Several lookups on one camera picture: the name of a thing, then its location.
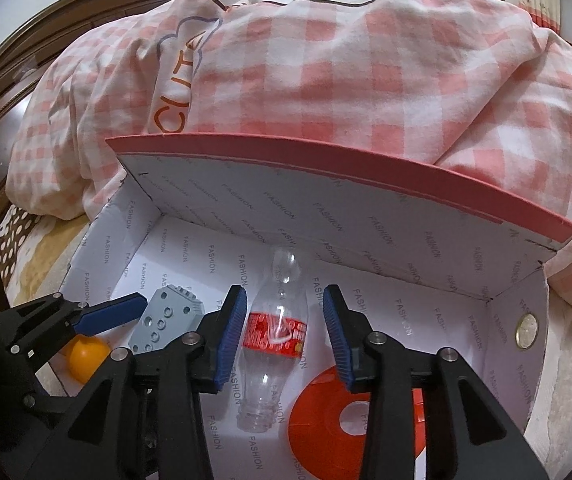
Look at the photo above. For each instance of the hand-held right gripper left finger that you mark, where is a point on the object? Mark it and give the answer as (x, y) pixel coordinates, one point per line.
(231, 330)

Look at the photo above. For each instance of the grey toy brick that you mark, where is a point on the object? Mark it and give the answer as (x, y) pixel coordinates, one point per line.
(165, 315)

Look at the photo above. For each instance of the clear plastic bottle red label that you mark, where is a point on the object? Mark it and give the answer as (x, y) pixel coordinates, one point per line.
(271, 330)

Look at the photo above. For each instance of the orange ball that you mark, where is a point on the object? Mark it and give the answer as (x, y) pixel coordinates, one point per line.
(85, 357)

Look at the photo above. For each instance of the orange plastic cone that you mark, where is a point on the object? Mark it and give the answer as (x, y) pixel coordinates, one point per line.
(316, 425)

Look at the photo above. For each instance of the red cardboard box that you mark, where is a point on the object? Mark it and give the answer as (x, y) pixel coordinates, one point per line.
(316, 210)

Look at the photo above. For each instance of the brown wooden headboard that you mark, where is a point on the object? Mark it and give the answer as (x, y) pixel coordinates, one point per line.
(40, 35)

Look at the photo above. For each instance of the pink checked blanket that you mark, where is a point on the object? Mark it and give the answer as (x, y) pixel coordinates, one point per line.
(366, 60)

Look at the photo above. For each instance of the brown polka dot bedsheet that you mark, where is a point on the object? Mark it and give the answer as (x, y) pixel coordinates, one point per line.
(15, 240)

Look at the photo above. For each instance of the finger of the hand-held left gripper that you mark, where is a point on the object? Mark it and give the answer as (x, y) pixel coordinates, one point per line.
(50, 402)
(110, 312)

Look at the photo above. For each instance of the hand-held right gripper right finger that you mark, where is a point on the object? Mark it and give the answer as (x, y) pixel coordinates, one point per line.
(338, 340)

